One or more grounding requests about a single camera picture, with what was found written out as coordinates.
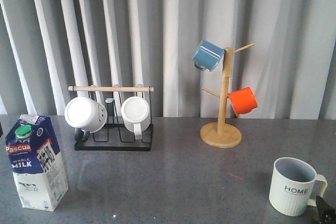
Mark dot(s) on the white smiley face mug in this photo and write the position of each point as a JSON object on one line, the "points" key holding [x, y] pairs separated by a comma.
{"points": [[86, 116]]}

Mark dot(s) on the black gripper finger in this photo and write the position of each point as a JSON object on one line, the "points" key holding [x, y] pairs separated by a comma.
{"points": [[326, 213]]}

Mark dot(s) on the grey pleated curtain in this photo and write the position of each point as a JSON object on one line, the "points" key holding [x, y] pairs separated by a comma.
{"points": [[48, 45]]}

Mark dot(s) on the orange enamel mug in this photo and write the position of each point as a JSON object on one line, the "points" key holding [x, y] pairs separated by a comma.
{"points": [[243, 101]]}

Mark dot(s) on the blue enamel mug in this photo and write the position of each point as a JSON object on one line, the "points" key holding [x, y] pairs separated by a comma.
{"points": [[207, 56]]}

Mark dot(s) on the black wire mug rack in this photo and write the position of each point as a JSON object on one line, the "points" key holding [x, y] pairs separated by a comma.
{"points": [[114, 136]]}

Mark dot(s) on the white ribbed mug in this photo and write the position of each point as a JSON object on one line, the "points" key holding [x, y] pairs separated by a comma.
{"points": [[136, 115]]}

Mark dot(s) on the blue white milk carton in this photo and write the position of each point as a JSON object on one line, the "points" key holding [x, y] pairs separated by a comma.
{"points": [[36, 161]]}

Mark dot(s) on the cream HOME mug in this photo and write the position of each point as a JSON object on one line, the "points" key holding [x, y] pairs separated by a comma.
{"points": [[291, 186]]}

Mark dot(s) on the wooden mug tree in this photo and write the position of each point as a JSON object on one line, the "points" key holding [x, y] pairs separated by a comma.
{"points": [[220, 134]]}

